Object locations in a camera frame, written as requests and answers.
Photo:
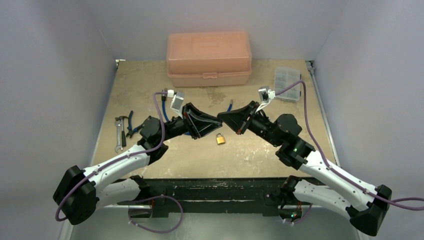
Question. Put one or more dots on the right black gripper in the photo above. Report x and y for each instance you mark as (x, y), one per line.
(247, 117)

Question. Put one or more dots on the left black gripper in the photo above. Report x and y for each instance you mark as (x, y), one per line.
(198, 123)

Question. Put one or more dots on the brass padlock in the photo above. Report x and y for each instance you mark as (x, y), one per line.
(220, 139)

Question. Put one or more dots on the blue cable lock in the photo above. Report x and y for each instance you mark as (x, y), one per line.
(164, 109)

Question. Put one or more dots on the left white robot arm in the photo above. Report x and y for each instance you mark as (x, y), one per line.
(78, 193)

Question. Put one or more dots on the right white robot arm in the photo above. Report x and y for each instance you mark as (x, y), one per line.
(364, 204)

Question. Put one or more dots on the pink plastic toolbox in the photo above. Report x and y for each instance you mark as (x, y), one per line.
(209, 59)

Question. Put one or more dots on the clear plastic organizer box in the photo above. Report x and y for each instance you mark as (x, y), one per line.
(283, 78)

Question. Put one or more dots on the silver wrench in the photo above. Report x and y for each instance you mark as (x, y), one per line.
(119, 146)

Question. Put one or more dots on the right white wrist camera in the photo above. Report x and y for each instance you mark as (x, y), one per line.
(266, 95)

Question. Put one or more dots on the blue handled pliers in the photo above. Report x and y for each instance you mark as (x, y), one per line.
(130, 129)

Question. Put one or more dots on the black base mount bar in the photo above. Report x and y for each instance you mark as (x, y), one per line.
(260, 195)

